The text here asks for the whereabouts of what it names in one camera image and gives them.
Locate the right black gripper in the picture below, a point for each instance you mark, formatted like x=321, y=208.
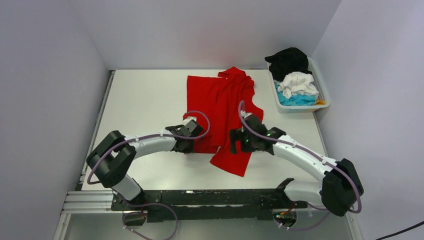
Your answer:
x=237, y=134

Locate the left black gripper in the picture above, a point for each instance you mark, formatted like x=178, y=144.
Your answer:
x=188, y=150

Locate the red t shirt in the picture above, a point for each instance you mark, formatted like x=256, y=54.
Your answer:
x=214, y=102

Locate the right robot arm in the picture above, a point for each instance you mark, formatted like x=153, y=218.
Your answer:
x=337, y=186

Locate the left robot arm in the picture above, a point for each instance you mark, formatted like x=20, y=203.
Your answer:
x=111, y=159

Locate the turquoise t shirt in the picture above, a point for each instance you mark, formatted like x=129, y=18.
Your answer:
x=295, y=100

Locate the white t shirt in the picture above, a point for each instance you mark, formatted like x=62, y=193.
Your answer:
x=298, y=84

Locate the white laundry basket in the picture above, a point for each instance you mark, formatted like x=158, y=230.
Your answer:
x=319, y=84

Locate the black t shirt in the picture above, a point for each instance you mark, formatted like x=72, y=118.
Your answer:
x=287, y=61

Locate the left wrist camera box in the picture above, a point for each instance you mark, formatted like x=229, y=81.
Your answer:
x=187, y=118

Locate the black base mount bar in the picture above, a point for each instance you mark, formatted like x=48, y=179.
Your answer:
x=209, y=204

